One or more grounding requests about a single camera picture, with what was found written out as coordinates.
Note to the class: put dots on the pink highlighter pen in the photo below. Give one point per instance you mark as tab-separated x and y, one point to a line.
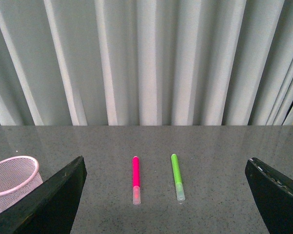
136	194

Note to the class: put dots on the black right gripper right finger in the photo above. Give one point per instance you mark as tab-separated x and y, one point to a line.
273	194

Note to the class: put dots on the white pleated curtain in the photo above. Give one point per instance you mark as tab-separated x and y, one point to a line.
146	62

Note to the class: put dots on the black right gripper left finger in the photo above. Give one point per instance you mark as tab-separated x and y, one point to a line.
51	208

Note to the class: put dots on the green highlighter pen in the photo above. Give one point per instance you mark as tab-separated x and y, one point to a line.
177	178

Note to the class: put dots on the pink mesh cup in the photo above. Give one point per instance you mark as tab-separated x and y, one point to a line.
19	176

